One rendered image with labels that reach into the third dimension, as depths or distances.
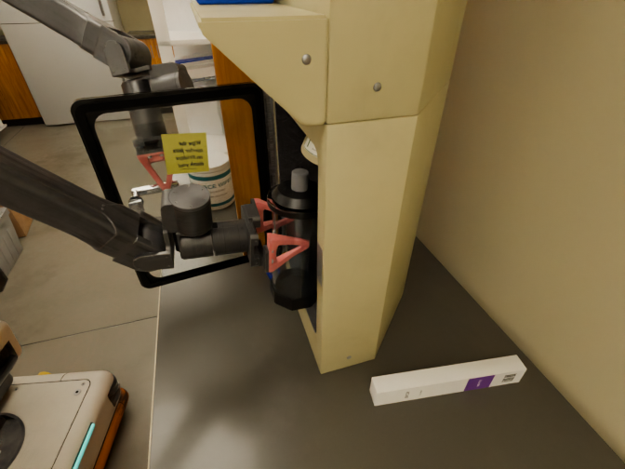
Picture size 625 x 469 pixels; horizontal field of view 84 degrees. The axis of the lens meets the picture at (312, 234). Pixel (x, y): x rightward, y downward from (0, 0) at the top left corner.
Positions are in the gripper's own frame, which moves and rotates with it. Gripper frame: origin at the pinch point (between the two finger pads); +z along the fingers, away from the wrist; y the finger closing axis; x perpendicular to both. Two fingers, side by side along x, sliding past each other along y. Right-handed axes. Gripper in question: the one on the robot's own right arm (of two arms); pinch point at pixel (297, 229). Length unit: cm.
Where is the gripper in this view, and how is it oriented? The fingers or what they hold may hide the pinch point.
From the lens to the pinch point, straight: 62.2
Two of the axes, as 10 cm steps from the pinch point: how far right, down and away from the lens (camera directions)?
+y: -3.1, -5.6, 7.7
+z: 9.5, -1.1, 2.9
